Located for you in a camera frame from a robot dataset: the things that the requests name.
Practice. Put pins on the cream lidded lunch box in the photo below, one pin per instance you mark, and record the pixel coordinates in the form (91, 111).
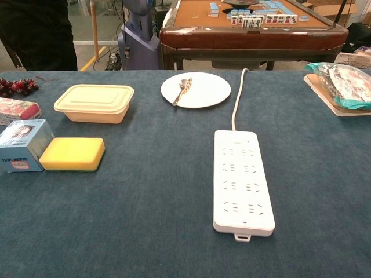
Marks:
(92, 101)

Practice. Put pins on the wooden stick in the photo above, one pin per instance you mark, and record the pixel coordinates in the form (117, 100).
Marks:
(94, 29)

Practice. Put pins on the floral tissue box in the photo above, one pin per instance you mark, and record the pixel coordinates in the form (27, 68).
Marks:
(17, 108)

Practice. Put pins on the person in black clothes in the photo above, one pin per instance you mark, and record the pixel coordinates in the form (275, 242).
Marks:
(37, 29)

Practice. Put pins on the light wooden board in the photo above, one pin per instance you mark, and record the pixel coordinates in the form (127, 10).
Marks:
(317, 85)

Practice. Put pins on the green bamboo mahjong tile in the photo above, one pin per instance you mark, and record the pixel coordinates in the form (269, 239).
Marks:
(246, 22)
(253, 22)
(259, 22)

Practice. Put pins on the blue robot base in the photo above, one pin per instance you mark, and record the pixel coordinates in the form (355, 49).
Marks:
(139, 46)

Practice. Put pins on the blue backed mahjong tile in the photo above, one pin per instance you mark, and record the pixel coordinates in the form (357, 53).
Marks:
(213, 12)
(214, 5)
(303, 18)

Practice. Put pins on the blue table cloth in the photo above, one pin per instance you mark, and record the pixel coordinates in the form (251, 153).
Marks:
(145, 202)

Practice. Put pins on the black tripod stand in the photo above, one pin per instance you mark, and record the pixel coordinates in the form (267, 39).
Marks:
(342, 11)

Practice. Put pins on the white plastic basket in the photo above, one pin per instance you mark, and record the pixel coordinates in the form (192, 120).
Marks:
(350, 59)

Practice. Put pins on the silver metal spoon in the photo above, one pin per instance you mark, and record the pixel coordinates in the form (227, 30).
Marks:
(183, 84)

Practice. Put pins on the light blue speaker carton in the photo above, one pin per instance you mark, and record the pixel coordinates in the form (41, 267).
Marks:
(20, 144)

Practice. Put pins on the teal edged snack bag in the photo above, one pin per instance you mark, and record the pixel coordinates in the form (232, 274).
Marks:
(347, 84)

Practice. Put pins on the white round plate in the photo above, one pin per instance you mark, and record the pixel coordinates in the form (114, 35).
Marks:
(208, 92)

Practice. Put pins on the brown mahjong table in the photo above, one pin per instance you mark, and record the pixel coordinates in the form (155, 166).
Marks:
(249, 37)

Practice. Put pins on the black bag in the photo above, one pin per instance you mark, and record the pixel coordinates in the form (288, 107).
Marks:
(359, 34)

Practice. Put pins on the dark red grape bunch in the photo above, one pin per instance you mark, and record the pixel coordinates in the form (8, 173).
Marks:
(17, 85)

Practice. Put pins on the white power strip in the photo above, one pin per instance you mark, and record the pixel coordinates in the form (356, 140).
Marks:
(243, 179)

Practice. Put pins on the dark bowl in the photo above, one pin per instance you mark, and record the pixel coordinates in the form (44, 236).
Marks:
(240, 3)

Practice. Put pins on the yellow sponge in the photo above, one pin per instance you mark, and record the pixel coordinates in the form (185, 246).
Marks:
(72, 152)

